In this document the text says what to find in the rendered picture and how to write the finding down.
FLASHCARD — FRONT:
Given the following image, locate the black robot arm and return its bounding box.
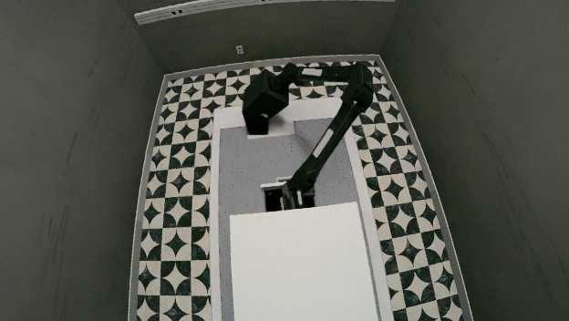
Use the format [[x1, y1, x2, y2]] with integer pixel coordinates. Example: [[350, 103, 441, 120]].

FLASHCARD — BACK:
[[267, 61, 374, 210]]

